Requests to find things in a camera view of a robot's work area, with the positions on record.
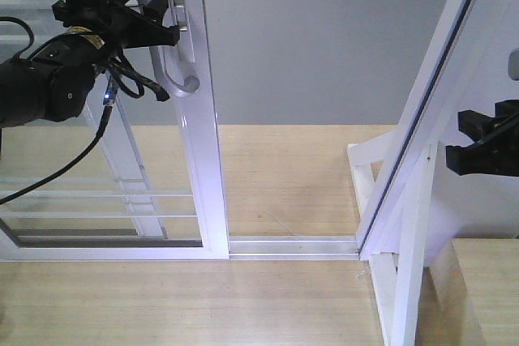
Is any black braided cable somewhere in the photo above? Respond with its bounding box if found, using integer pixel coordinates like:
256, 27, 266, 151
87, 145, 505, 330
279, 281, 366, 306
0, 16, 171, 206

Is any white framed sliding glass door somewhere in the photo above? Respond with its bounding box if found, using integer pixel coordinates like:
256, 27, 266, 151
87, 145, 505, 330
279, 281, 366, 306
1, 0, 229, 261

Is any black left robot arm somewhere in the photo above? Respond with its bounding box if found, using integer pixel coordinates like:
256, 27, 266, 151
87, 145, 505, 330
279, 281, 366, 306
1, 0, 180, 128

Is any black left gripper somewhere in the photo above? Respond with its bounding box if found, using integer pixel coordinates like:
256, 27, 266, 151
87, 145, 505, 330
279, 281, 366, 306
52, 0, 179, 49

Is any silver door handle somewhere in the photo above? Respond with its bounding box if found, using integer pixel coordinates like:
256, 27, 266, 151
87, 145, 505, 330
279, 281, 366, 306
137, 0, 199, 97

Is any aluminium floor door track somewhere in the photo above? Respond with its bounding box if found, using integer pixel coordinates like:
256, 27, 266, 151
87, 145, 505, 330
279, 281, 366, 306
229, 235, 359, 261

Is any white door frame with brace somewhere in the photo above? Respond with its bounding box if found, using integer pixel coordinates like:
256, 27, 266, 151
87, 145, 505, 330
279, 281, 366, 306
348, 0, 518, 345

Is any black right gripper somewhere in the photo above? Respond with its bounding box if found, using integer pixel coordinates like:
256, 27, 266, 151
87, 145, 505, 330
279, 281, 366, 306
445, 100, 518, 177

